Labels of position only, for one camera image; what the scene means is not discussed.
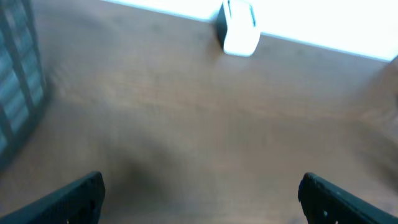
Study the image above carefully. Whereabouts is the grey plastic shopping basket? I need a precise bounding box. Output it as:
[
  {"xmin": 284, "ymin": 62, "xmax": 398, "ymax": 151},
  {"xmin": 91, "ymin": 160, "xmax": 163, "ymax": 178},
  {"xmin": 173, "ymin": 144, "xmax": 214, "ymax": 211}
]
[{"xmin": 1, "ymin": 0, "xmax": 49, "ymax": 170}]

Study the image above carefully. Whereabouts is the white barcode scanner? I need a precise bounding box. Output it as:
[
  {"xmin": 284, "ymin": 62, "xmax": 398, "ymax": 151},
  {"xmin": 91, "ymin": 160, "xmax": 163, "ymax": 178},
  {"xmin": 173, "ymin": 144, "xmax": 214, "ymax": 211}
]
[{"xmin": 215, "ymin": 0, "xmax": 261, "ymax": 57}]

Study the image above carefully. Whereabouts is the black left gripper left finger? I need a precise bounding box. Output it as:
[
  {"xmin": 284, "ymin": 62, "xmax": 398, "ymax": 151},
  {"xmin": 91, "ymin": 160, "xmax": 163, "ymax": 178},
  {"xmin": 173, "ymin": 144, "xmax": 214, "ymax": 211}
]
[{"xmin": 1, "ymin": 171, "xmax": 105, "ymax": 224}]

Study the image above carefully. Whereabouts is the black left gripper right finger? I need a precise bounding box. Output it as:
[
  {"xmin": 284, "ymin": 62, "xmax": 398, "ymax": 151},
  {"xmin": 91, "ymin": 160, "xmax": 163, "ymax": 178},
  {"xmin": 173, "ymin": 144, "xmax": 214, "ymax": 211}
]
[{"xmin": 298, "ymin": 172, "xmax": 397, "ymax": 224}]

